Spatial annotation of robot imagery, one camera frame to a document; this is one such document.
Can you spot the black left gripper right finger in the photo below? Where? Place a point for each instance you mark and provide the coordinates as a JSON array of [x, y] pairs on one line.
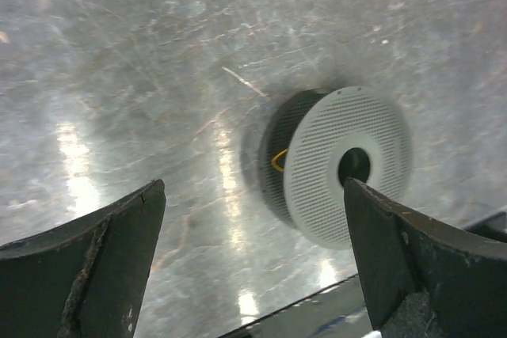
[[421, 277]]

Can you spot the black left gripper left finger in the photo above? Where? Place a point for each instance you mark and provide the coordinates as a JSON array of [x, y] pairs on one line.
[[86, 277]]

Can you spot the black cable spool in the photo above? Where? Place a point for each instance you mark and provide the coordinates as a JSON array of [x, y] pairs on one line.
[[316, 140]]

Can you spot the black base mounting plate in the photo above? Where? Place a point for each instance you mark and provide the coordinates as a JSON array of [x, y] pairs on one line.
[[334, 311]]

